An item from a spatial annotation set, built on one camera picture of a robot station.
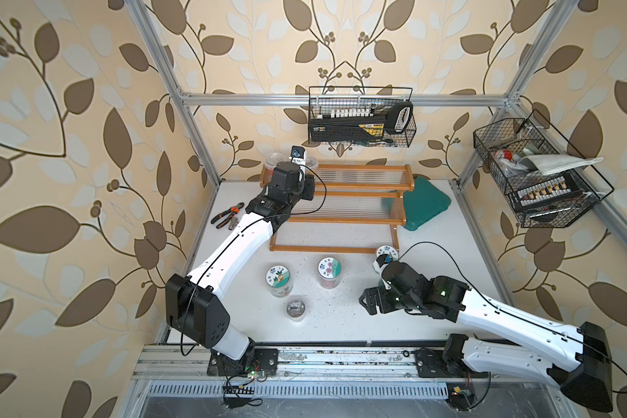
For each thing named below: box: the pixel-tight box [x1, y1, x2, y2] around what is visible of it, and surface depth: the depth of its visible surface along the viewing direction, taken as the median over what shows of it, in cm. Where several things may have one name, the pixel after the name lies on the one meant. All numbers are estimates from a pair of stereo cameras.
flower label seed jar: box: [316, 256, 343, 290], surface depth 86 cm
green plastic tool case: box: [403, 175, 452, 231], surface depth 111 cm
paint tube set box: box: [515, 174, 583, 209], surface depth 69 cm
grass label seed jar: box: [376, 244, 399, 263], surface depth 90 cm
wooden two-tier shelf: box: [259, 163, 416, 254], surface depth 104 cm
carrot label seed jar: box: [265, 264, 294, 298], surface depth 86 cm
